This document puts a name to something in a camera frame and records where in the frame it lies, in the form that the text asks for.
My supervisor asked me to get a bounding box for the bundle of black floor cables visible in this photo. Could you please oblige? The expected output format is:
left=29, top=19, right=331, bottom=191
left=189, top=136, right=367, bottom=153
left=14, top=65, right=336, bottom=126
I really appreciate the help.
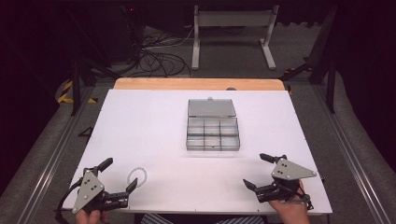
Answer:
left=136, top=26, right=192, bottom=78

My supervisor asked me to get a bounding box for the white metal stand frame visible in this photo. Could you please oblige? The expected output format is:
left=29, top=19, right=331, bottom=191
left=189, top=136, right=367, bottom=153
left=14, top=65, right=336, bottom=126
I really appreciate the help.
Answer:
left=191, top=4, right=278, bottom=71

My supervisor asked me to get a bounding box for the black triangular bracket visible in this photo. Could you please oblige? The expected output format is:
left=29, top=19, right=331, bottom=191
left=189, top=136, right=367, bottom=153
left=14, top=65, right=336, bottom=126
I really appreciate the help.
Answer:
left=78, top=126, right=94, bottom=138

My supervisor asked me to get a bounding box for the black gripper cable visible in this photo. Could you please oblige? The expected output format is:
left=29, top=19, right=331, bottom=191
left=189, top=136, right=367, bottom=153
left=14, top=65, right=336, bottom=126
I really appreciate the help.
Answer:
left=55, top=179, right=84, bottom=224

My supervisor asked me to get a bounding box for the black tripod stand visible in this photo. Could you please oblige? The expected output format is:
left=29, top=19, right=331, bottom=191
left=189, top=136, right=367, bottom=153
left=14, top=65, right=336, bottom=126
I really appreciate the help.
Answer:
left=65, top=8, right=120, bottom=117

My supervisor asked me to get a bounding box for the wooden table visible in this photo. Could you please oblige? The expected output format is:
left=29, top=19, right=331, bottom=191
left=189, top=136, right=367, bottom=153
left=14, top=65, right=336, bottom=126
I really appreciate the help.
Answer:
left=113, top=77, right=286, bottom=91

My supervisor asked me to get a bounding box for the black metal stand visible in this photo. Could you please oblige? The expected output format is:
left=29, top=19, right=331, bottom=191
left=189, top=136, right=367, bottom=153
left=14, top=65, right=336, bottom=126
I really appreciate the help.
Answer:
left=279, top=5, right=340, bottom=115

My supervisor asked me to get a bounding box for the yellow black hazard tape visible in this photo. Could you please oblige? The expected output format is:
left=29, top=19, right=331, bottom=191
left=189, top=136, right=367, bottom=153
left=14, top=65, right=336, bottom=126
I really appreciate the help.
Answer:
left=56, top=79, right=98, bottom=105

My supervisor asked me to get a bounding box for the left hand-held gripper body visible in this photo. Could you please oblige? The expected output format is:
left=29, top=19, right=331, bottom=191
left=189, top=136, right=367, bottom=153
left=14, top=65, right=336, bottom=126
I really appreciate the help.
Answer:
left=72, top=167, right=130, bottom=215

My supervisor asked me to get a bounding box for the clear plastic compartment box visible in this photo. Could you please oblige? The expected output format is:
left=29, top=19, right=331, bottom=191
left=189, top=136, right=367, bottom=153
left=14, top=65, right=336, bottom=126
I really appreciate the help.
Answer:
left=186, top=96, right=241, bottom=152

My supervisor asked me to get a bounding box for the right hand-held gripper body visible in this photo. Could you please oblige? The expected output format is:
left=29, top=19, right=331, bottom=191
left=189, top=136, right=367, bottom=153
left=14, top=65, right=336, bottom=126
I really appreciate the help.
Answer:
left=254, top=158, right=318, bottom=203

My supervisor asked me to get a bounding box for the aluminium floor rail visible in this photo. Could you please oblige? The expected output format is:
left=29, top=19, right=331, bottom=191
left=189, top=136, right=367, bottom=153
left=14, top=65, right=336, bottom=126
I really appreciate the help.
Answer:
left=312, top=84, right=389, bottom=224
left=22, top=85, right=96, bottom=224

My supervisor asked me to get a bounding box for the person's left hand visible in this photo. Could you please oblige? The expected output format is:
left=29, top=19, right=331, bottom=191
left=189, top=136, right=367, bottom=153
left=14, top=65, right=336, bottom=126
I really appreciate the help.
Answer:
left=76, top=209, right=109, bottom=224

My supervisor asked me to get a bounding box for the black computer tower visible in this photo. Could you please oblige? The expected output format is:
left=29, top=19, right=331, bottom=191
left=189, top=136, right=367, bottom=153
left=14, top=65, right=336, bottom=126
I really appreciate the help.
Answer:
left=121, top=4, right=147, bottom=63

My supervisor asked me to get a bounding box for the person's right hand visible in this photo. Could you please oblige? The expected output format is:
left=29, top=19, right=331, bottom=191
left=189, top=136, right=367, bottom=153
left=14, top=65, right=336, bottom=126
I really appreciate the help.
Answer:
left=268, top=180, right=313, bottom=224

